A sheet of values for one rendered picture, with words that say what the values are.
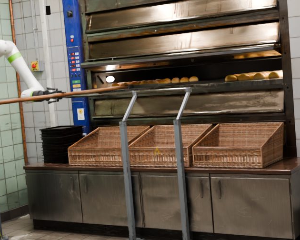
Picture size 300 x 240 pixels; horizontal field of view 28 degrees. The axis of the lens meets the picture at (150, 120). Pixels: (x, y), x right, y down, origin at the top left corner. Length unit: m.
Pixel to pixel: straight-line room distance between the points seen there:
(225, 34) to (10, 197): 2.64
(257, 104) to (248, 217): 0.93
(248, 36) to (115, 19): 1.27
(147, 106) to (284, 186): 1.57
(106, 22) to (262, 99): 1.59
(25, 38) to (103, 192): 1.88
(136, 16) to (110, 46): 0.39
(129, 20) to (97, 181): 1.41
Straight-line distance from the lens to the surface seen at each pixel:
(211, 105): 4.88
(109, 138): 5.37
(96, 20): 5.46
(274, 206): 4.23
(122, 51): 5.28
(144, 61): 4.99
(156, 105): 5.13
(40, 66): 5.80
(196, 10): 4.92
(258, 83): 4.71
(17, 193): 6.05
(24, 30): 6.00
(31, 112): 6.00
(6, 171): 5.94
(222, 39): 4.82
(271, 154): 4.39
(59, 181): 5.16
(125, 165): 4.65
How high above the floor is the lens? 1.31
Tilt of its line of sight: 5 degrees down
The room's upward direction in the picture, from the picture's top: 5 degrees counter-clockwise
